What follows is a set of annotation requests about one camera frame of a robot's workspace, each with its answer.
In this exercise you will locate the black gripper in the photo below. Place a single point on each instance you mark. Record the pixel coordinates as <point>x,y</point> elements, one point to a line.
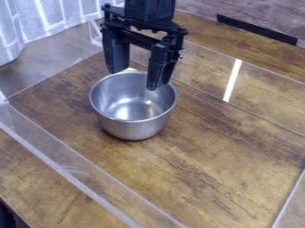
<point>144,23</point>

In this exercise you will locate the silver metal pot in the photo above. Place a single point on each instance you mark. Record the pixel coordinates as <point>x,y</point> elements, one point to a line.
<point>133,113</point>

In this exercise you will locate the white curtain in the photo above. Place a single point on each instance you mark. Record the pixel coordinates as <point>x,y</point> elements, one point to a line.
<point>29,20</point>

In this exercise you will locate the clear acrylic barrier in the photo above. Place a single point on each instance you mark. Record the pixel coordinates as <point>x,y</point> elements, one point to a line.
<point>224,168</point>

